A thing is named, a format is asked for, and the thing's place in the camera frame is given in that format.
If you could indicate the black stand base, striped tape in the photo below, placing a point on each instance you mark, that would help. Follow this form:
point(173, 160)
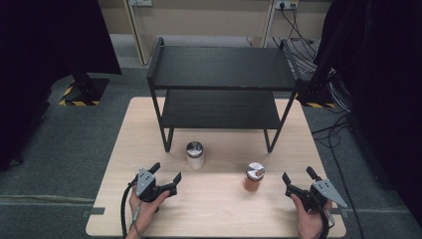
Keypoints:
point(84, 91)
point(315, 99)

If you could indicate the black two-tier shelf rack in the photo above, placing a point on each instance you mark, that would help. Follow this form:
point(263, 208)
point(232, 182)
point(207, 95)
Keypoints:
point(222, 66)

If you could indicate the orange jar with silver lid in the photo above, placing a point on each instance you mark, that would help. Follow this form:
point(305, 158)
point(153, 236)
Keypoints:
point(253, 184)

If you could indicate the white jar with silver lid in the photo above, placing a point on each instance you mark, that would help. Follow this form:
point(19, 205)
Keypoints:
point(195, 161)

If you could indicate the person's left hand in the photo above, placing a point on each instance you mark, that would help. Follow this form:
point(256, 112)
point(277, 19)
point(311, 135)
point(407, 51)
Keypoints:
point(146, 214)

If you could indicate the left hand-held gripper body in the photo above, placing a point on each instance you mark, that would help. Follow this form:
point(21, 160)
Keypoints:
point(146, 182)

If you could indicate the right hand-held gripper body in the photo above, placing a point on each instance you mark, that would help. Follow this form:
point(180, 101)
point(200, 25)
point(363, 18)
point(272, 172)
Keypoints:
point(326, 191)

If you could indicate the wall power outlet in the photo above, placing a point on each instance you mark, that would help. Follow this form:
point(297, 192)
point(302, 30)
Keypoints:
point(286, 4)
point(142, 2)

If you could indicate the person's right hand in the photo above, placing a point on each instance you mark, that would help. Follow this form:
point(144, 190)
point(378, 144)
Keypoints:
point(310, 224)

